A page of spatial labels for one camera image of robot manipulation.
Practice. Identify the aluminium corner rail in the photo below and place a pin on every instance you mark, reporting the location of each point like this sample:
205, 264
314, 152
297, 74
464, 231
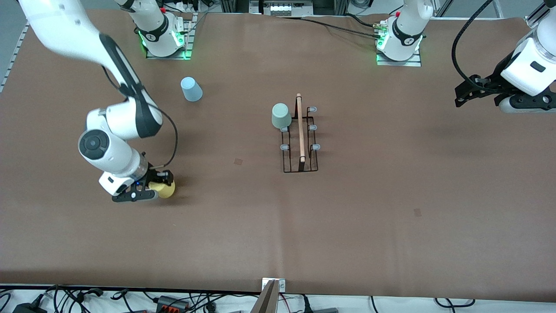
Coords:
533, 19

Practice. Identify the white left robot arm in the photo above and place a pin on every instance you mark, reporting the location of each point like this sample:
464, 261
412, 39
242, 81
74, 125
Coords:
408, 30

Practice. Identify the black orange connector block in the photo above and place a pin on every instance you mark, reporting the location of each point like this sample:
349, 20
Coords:
167, 301

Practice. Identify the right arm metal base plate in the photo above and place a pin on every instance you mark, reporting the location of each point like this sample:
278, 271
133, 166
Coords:
167, 57

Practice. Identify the light blue cup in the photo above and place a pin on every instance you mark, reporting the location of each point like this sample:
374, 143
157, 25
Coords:
191, 90

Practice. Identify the white socket strip device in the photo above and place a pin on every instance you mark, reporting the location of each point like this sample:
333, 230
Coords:
282, 8

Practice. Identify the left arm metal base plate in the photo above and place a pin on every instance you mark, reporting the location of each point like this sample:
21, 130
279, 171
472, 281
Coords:
399, 63

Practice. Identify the black power adapter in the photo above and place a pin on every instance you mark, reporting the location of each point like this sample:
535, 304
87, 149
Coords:
28, 308

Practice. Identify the white power strip with plugs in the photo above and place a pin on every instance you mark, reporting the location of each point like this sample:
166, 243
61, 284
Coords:
184, 6

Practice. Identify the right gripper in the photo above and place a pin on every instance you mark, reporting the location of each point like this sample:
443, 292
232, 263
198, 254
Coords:
155, 175

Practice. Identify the aluminium table edge rail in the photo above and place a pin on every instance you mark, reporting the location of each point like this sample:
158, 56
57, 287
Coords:
13, 61

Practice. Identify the small metal bracket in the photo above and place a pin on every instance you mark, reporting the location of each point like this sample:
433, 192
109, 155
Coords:
282, 285

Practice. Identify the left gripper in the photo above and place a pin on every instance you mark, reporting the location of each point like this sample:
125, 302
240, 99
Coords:
499, 72

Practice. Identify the pale green cup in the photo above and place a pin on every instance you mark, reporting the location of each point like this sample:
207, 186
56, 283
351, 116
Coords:
281, 115

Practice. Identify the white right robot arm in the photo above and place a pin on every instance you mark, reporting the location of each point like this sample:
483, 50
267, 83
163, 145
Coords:
108, 148

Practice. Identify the yellow cup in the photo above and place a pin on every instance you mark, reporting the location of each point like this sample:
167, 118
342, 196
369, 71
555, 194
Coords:
167, 191

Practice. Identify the grey metal camera post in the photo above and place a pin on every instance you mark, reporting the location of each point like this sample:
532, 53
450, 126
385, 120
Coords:
267, 302

